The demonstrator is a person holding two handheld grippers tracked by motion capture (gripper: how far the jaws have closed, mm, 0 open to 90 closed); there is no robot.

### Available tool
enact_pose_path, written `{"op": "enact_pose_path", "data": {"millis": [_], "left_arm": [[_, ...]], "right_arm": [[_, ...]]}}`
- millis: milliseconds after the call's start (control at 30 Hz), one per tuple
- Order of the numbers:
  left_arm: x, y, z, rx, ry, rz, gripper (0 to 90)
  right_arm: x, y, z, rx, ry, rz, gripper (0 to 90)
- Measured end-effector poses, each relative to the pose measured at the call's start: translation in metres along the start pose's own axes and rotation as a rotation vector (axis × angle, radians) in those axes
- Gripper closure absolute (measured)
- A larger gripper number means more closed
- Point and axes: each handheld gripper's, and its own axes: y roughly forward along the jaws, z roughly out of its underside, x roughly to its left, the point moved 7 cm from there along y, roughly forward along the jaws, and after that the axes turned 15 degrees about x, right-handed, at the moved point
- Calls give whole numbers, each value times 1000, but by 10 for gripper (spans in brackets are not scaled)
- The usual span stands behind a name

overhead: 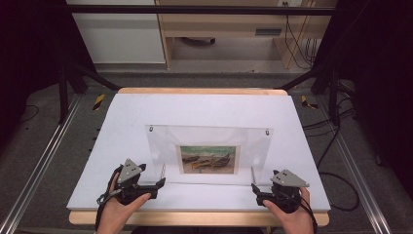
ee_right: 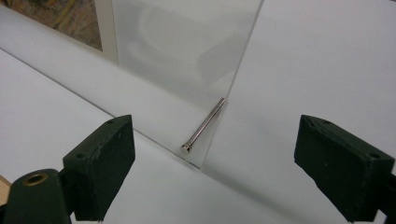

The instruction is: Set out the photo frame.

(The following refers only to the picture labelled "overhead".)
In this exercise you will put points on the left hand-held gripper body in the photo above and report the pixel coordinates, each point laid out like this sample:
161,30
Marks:
129,172

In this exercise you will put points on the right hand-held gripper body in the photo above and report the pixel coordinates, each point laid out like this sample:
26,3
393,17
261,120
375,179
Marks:
287,178

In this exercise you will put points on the clear acrylic picture frame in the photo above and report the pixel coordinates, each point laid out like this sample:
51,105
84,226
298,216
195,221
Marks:
162,146

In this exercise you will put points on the painting print card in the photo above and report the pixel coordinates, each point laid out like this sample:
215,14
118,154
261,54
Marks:
207,160

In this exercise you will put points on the person's right hand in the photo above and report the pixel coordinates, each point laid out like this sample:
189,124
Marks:
297,222

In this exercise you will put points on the person's left hand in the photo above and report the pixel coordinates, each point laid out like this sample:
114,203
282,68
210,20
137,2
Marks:
112,214

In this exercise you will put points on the white foam board mat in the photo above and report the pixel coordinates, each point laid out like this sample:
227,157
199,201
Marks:
130,110

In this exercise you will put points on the yellow clamp left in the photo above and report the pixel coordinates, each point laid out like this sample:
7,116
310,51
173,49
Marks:
99,101

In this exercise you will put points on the yellow clamp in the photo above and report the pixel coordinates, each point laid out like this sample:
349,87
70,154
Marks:
305,102
99,101

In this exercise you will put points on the yellow clamp right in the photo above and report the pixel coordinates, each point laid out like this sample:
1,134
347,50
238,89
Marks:
305,102

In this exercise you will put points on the black metal stand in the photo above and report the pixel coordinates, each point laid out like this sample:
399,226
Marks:
63,97
332,97

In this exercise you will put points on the wooden table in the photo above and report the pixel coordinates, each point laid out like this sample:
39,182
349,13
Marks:
201,91

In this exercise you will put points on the white cabinet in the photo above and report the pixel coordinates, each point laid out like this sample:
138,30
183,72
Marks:
120,39

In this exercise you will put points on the black curtain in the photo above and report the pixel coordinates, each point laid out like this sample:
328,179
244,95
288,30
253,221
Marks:
29,48
380,65

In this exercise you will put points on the grey desk label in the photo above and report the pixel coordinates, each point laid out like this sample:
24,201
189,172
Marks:
268,31

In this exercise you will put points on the light wooden desk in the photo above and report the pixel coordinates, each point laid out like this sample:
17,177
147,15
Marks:
211,24

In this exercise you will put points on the black horizontal metal bar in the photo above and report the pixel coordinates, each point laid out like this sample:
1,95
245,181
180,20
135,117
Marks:
195,9

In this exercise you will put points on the white power strip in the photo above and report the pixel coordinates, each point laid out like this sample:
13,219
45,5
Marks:
290,2

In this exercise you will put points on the aluminium floor rail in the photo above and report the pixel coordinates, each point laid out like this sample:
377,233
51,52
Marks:
39,169
367,195

